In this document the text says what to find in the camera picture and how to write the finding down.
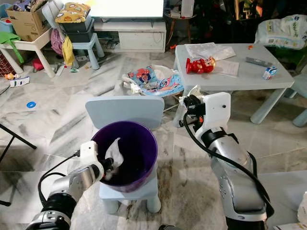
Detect white tissue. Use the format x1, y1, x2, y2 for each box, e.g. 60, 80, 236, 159
178, 85, 203, 104
104, 137, 126, 169

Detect purple plastic rubbish bin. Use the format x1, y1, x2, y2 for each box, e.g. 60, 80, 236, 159
91, 120, 158, 194

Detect red toy figure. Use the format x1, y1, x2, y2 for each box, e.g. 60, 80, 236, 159
185, 56, 216, 74

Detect colourful baby bouncer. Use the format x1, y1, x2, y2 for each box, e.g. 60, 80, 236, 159
121, 64, 186, 98

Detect white paper sheet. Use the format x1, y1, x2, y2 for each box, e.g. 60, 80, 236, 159
214, 59, 240, 77

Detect grey plastic kids table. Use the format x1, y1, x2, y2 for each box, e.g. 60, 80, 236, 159
173, 43, 295, 128

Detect clear plastic document sleeve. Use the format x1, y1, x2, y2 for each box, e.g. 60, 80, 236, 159
184, 42, 236, 61

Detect light blue kids chair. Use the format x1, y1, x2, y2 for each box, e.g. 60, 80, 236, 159
285, 72, 307, 128
85, 95, 165, 215

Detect grey remote control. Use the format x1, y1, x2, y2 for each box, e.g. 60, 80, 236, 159
244, 56, 274, 68

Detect white television cabinet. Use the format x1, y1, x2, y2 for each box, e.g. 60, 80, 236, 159
93, 19, 167, 54

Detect round wooden stool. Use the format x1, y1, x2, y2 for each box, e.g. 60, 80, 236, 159
165, 11, 195, 46

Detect small blue white carton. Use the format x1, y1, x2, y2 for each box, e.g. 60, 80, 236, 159
262, 66, 278, 81

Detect black tripod legs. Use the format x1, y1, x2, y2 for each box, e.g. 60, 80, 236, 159
0, 123, 37, 162

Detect red mesh basket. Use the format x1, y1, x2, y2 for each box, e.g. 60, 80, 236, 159
0, 47, 13, 78

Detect white power strip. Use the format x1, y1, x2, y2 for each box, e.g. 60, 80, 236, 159
8, 76, 31, 88

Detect green plastic dustpan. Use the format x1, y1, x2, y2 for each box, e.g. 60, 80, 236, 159
0, 31, 25, 64

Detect white green diaper pack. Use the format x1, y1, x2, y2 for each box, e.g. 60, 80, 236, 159
255, 14, 307, 50

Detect bright television screen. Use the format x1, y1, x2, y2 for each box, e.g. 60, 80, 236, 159
88, 0, 166, 19

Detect yellow hanging cloth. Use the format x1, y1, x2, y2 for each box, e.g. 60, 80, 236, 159
61, 36, 75, 67

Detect light blue plastic tub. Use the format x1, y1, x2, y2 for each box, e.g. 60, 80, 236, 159
0, 4, 13, 34

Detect red floor item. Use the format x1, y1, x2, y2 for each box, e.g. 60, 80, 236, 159
31, 57, 44, 71

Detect dark grey storage bins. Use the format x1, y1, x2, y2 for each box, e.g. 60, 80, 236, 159
59, 19, 94, 43

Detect small white table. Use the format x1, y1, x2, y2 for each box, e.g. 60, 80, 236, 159
0, 29, 54, 78

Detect pink bag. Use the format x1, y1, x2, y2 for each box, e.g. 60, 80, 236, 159
50, 29, 64, 56

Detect brown cardboard box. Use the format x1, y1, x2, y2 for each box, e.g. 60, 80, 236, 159
5, 2, 51, 43

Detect yellow printed pillow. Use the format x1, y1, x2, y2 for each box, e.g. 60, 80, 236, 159
55, 2, 91, 24

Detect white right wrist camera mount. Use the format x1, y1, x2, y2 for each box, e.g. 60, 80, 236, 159
201, 92, 232, 135

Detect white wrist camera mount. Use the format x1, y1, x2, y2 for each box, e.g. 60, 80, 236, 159
79, 140, 102, 169
201, 92, 232, 135

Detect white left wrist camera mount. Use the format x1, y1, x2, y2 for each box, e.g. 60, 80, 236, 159
79, 140, 102, 169

